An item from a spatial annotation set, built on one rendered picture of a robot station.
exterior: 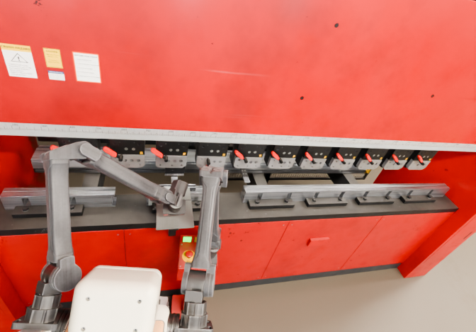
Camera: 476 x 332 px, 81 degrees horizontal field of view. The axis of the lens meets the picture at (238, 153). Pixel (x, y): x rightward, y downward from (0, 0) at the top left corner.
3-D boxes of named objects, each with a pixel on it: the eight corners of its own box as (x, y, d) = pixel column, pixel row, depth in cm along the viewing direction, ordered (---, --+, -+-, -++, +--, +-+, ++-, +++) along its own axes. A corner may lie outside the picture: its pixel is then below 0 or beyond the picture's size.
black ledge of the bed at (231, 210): (-16, 236, 129) (-19, 231, 127) (3, 202, 145) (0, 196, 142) (455, 212, 217) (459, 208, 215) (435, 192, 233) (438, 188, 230)
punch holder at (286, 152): (267, 168, 156) (275, 145, 146) (263, 158, 162) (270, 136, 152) (291, 168, 160) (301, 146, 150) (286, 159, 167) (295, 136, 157)
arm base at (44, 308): (8, 329, 75) (57, 330, 76) (18, 296, 77) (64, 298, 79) (25, 318, 83) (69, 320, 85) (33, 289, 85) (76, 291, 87)
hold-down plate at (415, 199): (403, 203, 205) (405, 201, 203) (398, 198, 209) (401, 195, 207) (433, 202, 214) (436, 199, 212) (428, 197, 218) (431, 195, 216)
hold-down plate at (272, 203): (248, 209, 170) (250, 206, 168) (246, 202, 174) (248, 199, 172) (293, 207, 178) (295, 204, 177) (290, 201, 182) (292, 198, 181)
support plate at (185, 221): (156, 230, 132) (156, 229, 132) (156, 189, 152) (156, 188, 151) (194, 228, 138) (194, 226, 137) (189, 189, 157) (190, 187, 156)
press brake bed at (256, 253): (28, 313, 179) (-16, 237, 129) (39, 282, 195) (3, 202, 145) (397, 268, 267) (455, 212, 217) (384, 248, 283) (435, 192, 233)
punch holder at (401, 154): (382, 169, 179) (396, 149, 169) (374, 161, 186) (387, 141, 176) (400, 169, 184) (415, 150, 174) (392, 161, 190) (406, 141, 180)
